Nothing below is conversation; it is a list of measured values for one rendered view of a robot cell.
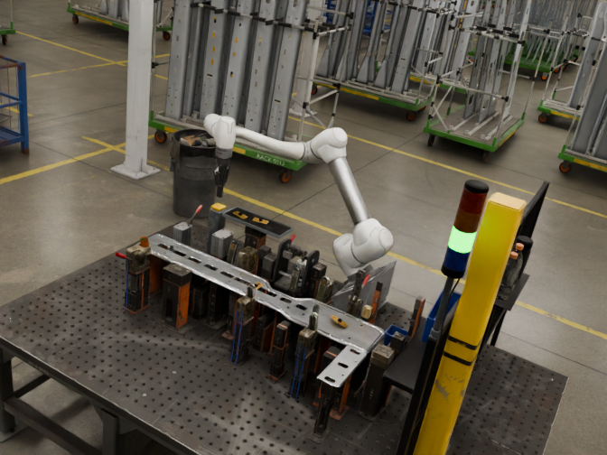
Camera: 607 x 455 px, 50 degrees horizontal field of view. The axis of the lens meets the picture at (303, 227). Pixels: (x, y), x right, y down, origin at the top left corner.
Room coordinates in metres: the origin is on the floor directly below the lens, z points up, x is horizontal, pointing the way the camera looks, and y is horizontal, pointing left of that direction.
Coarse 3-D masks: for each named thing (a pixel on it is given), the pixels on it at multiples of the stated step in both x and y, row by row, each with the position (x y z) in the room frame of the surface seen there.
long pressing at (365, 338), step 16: (160, 240) 3.07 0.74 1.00; (160, 256) 2.91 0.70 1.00; (176, 256) 2.93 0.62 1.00; (192, 256) 2.95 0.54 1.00; (208, 256) 2.98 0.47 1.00; (192, 272) 2.81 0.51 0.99; (208, 272) 2.83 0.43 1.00; (240, 272) 2.88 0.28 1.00; (240, 288) 2.72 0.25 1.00; (272, 288) 2.76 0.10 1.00; (272, 304) 2.63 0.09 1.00; (288, 304) 2.65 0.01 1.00; (304, 304) 2.67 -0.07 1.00; (320, 304) 2.69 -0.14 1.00; (304, 320) 2.53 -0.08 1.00; (320, 320) 2.55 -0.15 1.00; (352, 320) 2.60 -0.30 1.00; (336, 336) 2.45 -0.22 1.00; (352, 336) 2.47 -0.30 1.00; (368, 336) 2.49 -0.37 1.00; (368, 352) 2.38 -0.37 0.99
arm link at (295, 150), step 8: (208, 120) 3.38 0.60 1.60; (216, 120) 3.35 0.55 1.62; (208, 128) 3.35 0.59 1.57; (240, 128) 3.46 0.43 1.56; (240, 136) 3.45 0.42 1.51; (248, 136) 3.44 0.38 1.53; (256, 136) 3.44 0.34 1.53; (264, 136) 3.45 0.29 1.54; (264, 144) 3.43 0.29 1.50; (272, 144) 3.43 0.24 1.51; (280, 144) 3.44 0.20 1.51; (288, 144) 3.46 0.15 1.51; (296, 144) 3.49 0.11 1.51; (280, 152) 3.44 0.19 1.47; (288, 152) 3.45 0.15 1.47; (296, 152) 3.47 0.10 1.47
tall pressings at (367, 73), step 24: (360, 0) 10.68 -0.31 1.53; (408, 0) 10.68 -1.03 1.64; (336, 24) 10.61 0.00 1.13; (360, 24) 10.71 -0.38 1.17; (408, 24) 10.34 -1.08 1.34; (336, 48) 10.75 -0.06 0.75; (408, 48) 10.28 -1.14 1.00; (336, 72) 10.51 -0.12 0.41; (360, 72) 10.52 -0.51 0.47; (384, 72) 10.40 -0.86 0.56; (408, 72) 10.53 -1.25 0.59
